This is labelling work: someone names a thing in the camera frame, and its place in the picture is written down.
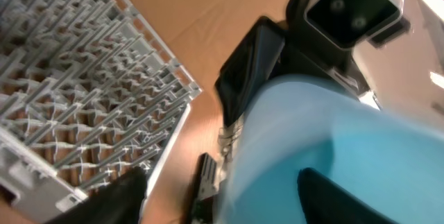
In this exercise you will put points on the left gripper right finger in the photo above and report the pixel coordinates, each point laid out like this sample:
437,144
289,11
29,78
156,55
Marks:
325,202

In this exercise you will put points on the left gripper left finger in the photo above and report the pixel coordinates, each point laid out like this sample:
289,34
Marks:
118,203

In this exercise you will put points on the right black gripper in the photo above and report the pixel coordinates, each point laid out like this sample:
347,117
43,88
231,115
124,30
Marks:
306,51

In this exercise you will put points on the light blue cup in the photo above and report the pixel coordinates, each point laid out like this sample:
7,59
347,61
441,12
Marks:
297,125

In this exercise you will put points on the grey dishwasher rack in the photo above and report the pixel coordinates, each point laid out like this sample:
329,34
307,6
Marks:
88,92

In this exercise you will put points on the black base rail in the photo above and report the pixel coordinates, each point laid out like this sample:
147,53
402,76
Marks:
204,193

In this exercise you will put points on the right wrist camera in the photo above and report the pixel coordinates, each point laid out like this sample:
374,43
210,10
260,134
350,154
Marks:
347,22

